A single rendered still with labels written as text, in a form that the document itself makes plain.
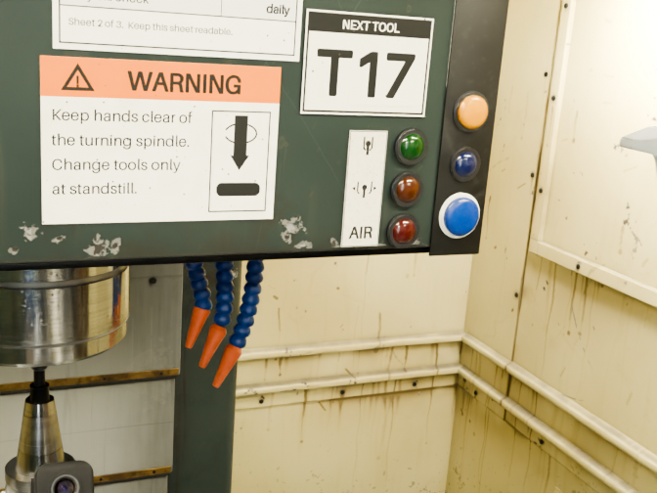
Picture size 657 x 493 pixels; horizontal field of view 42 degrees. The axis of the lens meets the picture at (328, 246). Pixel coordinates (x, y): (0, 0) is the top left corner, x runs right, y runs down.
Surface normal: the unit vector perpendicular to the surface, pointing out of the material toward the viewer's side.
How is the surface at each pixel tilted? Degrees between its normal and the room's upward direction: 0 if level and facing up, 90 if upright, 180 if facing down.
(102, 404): 90
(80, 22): 90
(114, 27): 90
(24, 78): 90
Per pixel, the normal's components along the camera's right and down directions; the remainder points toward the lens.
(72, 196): 0.39, 0.26
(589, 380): -0.92, 0.02
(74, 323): 0.62, 0.24
